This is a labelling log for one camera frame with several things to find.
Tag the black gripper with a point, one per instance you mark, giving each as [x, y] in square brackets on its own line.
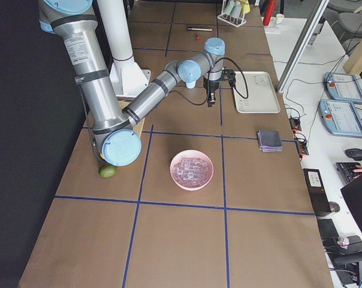
[212, 86]

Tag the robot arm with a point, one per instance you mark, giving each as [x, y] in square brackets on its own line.
[86, 43]

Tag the light blue plastic cup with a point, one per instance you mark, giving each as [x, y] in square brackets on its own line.
[190, 85]

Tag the pink bowl of ice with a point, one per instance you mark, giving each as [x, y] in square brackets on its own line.
[191, 170]

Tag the grey cup on rack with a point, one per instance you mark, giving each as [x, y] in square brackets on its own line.
[236, 12]

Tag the mint green cup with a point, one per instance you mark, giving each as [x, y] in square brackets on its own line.
[229, 5]

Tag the yellow cup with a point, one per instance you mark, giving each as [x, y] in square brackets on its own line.
[245, 7]

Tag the cream bear serving tray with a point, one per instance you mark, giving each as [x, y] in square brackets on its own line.
[255, 93]

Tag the grey folded cloth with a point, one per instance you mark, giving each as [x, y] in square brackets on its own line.
[269, 141]

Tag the steel muddler black tip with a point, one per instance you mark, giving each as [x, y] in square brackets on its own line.
[199, 29]

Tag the wooden cutting board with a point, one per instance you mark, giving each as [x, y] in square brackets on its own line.
[137, 128]

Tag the green avocado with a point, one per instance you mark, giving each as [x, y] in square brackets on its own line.
[107, 171]

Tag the near teach pendant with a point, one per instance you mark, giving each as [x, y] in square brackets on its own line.
[341, 118]

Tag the teach pendant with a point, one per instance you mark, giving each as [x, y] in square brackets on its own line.
[343, 86]
[341, 118]

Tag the far teach pendant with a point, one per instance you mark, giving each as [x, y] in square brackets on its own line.
[343, 86]

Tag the black keyboard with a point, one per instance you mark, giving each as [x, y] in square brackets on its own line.
[347, 171]

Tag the black computer mouse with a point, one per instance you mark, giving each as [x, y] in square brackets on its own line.
[354, 153]

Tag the white wire cup rack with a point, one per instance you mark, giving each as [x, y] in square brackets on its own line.
[230, 20]

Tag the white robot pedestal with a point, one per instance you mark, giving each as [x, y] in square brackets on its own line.
[127, 78]

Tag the aluminium frame post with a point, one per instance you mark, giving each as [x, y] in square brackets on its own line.
[303, 39]

